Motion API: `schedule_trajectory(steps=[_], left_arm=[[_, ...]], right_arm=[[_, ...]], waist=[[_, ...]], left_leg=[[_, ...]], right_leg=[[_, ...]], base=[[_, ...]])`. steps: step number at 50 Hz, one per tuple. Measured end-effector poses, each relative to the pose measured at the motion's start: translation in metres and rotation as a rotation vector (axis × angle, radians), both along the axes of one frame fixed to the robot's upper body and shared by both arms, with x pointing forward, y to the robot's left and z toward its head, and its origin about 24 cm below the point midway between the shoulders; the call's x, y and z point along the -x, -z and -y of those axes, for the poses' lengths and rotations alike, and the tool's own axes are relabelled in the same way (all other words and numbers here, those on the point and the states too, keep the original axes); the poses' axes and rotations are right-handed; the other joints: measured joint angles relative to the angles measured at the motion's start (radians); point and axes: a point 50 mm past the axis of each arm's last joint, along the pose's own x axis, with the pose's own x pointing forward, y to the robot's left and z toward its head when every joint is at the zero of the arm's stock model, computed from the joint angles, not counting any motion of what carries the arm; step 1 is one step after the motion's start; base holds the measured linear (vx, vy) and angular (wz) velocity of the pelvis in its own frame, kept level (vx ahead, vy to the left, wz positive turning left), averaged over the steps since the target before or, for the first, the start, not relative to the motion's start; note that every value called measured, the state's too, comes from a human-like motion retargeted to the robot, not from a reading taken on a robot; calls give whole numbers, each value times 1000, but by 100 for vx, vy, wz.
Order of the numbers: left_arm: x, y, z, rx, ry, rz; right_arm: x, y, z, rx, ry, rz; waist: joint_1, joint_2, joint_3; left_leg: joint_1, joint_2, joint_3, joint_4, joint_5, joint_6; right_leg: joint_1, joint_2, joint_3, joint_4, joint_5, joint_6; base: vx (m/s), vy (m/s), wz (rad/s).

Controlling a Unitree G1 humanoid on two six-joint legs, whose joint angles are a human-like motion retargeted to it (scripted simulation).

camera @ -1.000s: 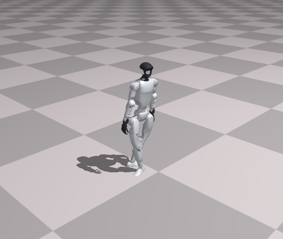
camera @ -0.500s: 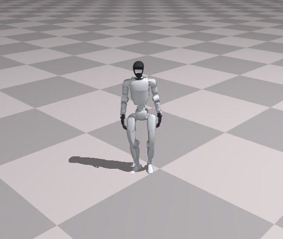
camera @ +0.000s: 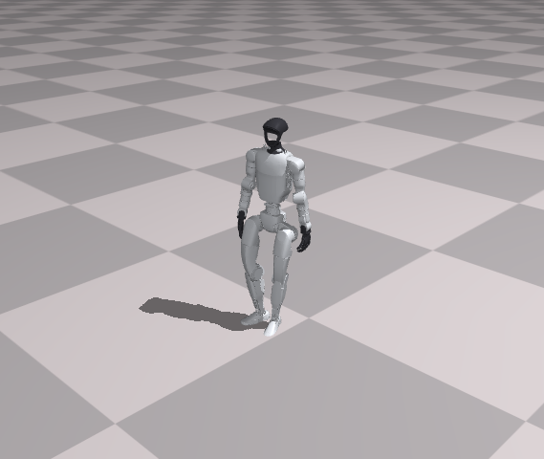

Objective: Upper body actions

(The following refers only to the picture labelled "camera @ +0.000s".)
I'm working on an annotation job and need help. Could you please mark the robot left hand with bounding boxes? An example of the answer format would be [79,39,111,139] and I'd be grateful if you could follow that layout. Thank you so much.
[296,225,311,252]

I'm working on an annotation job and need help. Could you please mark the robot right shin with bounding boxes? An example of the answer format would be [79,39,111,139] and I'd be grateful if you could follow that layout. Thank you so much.
[245,272,265,316]

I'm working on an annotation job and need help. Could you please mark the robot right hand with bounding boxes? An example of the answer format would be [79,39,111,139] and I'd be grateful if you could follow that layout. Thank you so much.
[237,210,247,239]

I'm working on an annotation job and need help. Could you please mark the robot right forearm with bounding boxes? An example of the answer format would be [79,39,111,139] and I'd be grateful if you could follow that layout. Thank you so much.
[237,179,252,216]

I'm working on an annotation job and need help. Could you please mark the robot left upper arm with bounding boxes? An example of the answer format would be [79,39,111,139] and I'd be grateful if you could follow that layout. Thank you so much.
[287,156,305,204]

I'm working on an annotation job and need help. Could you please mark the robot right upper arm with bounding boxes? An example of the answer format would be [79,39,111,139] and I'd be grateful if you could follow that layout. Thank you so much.
[241,147,260,191]

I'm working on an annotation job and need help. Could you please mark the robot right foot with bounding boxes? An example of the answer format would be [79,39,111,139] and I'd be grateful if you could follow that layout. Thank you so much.
[241,310,271,325]

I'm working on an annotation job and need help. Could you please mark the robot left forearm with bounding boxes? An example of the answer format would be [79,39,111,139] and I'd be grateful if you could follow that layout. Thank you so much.
[296,192,312,231]

